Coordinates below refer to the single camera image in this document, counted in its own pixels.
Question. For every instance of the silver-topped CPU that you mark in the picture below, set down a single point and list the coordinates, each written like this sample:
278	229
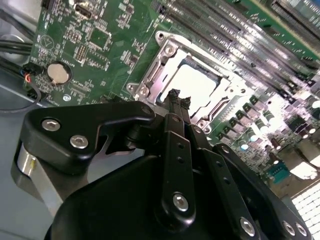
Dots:
197	82

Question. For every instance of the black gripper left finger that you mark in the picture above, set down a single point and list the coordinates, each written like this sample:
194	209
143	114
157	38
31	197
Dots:
75	120

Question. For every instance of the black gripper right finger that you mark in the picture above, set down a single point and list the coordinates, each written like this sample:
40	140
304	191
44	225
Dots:
225	175

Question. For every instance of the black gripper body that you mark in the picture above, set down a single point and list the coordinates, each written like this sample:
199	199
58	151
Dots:
112	212

